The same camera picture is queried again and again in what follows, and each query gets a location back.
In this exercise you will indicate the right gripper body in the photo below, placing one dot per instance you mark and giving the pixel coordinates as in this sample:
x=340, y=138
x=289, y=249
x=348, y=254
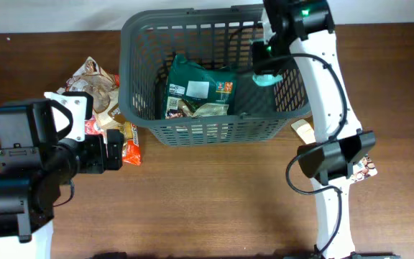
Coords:
x=264, y=67

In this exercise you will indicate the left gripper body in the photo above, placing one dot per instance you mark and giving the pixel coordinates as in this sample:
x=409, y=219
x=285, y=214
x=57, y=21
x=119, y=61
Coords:
x=113, y=150

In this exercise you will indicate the light blue tissue pack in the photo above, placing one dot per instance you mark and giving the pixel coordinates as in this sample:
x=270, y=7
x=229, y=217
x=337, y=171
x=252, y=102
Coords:
x=266, y=80

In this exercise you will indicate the grey plastic slotted basket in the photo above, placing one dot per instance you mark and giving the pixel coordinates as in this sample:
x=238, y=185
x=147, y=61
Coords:
x=212, y=38

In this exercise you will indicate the dark green snack bag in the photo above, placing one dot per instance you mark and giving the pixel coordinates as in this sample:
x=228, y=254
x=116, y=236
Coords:
x=193, y=91

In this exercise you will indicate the beige pantree pouch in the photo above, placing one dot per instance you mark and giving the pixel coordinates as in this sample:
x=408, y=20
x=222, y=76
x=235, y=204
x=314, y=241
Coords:
x=364, y=169
x=103, y=87

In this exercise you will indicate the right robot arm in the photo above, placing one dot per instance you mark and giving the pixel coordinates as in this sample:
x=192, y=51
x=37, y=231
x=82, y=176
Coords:
x=304, y=32

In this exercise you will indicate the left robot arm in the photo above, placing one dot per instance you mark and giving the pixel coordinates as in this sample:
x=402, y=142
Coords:
x=37, y=157

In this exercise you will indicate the blue Kleenex tissue pack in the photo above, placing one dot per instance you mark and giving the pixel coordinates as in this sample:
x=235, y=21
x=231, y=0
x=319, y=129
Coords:
x=92, y=127

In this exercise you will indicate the orange spaghetti packet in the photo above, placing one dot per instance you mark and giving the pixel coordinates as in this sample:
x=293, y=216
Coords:
x=131, y=152

